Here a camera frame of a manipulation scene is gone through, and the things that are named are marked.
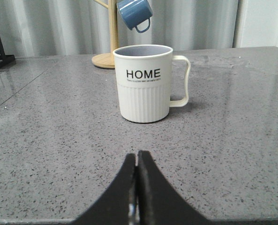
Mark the white HOME mug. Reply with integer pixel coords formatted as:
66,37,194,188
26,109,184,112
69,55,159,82
113,45,191,123

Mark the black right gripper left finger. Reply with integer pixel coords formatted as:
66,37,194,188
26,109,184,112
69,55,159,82
71,154,137,225

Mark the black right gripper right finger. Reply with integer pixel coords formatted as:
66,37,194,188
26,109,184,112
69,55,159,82
138,151,210,225

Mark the blue hanging mug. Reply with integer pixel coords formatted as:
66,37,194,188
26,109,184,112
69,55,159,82
116,0,153,33

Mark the wooden mug tree stand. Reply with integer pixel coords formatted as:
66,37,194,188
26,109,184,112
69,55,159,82
91,0,119,69

